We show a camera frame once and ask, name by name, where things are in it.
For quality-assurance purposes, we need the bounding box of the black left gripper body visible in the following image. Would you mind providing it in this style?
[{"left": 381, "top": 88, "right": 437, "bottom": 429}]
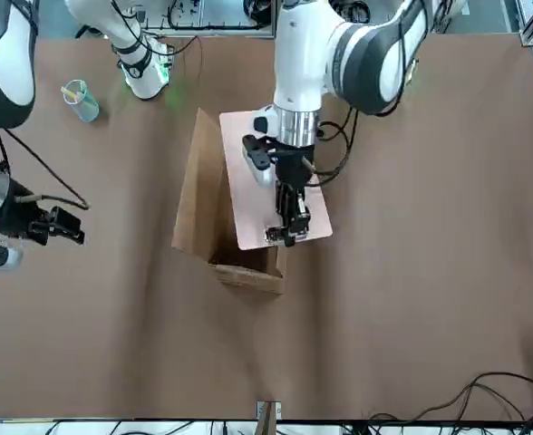
[{"left": 273, "top": 142, "right": 318, "bottom": 188}]

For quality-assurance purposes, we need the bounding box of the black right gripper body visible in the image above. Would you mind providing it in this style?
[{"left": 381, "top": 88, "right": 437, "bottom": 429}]
[{"left": 0, "top": 178, "right": 53, "bottom": 247}]

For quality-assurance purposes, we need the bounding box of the pink clipboard with paper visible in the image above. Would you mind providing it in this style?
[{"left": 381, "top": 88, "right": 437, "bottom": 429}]
[{"left": 218, "top": 110, "right": 334, "bottom": 252}]

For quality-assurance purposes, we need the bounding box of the brown cardboard box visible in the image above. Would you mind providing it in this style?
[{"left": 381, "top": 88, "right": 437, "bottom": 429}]
[{"left": 170, "top": 107, "right": 286, "bottom": 296}]

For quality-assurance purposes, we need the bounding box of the clear plastic pen cup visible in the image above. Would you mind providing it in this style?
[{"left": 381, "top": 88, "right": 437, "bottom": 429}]
[{"left": 60, "top": 79, "right": 101, "bottom": 123}]

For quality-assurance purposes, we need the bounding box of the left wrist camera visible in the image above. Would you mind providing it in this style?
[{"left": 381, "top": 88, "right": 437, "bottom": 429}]
[{"left": 241, "top": 133, "right": 277, "bottom": 188}]

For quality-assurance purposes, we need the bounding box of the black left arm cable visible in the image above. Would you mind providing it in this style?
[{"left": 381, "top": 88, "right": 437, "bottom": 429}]
[{"left": 309, "top": 108, "right": 359, "bottom": 188}]

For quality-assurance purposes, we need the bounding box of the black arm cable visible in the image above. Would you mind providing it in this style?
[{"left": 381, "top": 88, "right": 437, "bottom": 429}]
[
  {"left": 309, "top": 108, "right": 359, "bottom": 188},
  {"left": 0, "top": 128, "right": 91, "bottom": 210}
]

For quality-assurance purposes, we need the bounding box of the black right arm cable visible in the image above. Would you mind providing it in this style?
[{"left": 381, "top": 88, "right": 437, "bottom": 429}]
[{"left": 0, "top": 128, "right": 91, "bottom": 210}]

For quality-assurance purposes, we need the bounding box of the aluminium frame post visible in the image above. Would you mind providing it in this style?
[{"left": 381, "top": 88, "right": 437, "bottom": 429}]
[{"left": 255, "top": 400, "right": 283, "bottom": 435}]

